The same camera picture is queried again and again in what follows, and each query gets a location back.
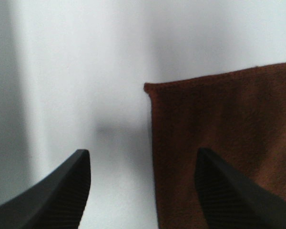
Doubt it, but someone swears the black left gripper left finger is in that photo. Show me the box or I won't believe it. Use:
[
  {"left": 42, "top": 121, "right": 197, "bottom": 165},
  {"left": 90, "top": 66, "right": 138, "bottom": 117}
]
[{"left": 0, "top": 150, "right": 91, "bottom": 229}]

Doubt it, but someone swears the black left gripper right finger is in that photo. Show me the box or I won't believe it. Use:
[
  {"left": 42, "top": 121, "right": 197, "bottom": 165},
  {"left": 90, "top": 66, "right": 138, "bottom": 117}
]
[{"left": 194, "top": 148, "right": 286, "bottom": 229}]

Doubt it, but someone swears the brown towel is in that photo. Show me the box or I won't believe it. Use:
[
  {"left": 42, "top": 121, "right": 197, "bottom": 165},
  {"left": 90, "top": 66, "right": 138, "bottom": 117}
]
[{"left": 144, "top": 63, "right": 286, "bottom": 229}]

